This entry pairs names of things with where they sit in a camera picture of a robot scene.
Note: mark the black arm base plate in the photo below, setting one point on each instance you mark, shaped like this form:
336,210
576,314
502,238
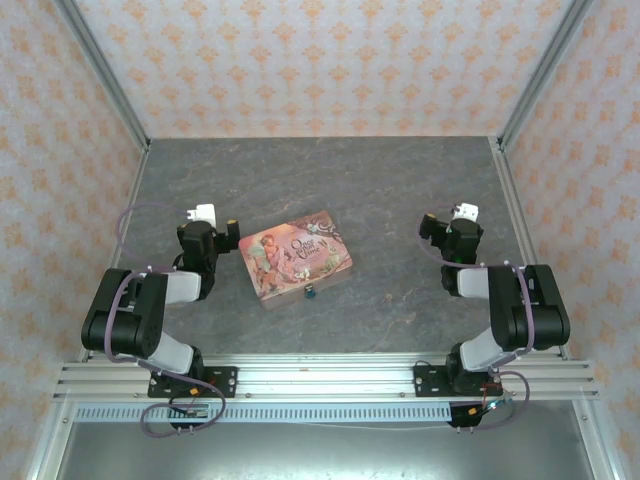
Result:
220,382
430,382

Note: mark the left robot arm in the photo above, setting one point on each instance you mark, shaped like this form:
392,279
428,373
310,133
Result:
125,325

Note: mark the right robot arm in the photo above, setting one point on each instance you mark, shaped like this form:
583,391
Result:
525,310

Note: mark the aluminium frame post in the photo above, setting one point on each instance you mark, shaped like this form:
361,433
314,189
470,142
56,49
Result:
107,75
545,70

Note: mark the aluminium side rail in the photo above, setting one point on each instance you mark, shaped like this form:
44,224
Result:
131,210
512,200

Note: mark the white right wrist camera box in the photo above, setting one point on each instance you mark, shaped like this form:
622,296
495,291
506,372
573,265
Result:
466,210

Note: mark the grey metal shelf panel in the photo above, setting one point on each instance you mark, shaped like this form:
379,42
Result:
320,452

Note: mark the small controller board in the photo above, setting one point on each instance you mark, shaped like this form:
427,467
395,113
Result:
482,405
190,410

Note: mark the pink illustrated tin box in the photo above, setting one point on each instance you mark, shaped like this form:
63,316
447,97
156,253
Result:
292,260

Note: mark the wide aluminium mounting rail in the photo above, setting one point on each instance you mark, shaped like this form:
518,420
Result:
325,375

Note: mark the small teal padlock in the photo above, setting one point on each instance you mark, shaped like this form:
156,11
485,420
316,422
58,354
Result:
310,292

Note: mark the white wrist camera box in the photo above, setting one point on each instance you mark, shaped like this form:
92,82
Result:
466,210
202,213

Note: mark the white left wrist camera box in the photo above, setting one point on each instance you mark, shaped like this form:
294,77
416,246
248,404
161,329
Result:
202,213

